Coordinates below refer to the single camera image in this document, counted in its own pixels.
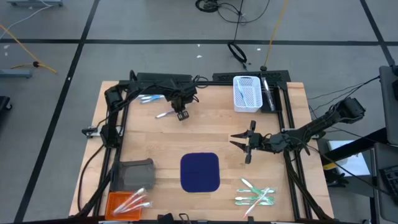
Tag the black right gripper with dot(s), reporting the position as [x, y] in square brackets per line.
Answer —
[264, 142]

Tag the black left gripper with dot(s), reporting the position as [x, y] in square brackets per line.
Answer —
[182, 93]

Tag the green toothbrush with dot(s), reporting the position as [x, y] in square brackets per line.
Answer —
[245, 181]
[241, 203]
[242, 190]
[241, 198]

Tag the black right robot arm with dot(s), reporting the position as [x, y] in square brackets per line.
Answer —
[323, 119]

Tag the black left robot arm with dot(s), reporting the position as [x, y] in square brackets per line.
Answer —
[113, 99]

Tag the black flat panel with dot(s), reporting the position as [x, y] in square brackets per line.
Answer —
[149, 76]

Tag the black perforated panel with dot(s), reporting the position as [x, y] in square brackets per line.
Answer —
[224, 76]

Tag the white plastic basket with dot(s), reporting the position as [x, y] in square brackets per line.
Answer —
[255, 96]

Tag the dark blue square mat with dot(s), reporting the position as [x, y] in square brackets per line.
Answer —
[200, 172]

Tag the black plastic basket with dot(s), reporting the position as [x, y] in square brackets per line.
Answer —
[278, 99]

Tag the grey plastic basket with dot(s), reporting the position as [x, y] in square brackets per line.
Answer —
[133, 175]

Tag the black rounded object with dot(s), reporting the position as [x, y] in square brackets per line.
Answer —
[166, 218]

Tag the white paper sheet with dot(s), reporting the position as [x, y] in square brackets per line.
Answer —
[354, 165]

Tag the black diagonal beam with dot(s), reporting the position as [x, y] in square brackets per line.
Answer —
[357, 146]

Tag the orange plastic basket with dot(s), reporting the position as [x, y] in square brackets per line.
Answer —
[119, 197]

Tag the black keyboard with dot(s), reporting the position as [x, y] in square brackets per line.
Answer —
[390, 179]

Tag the grey desk top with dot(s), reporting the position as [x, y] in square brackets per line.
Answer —
[390, 102]

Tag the grey metal floor foot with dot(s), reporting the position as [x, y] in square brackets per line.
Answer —
[34, 3]
[15, 73]

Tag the black aluminium table frame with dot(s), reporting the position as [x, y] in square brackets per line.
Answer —
[217, 83]

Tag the black bracket clip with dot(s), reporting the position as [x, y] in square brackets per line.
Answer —
[250, 219]

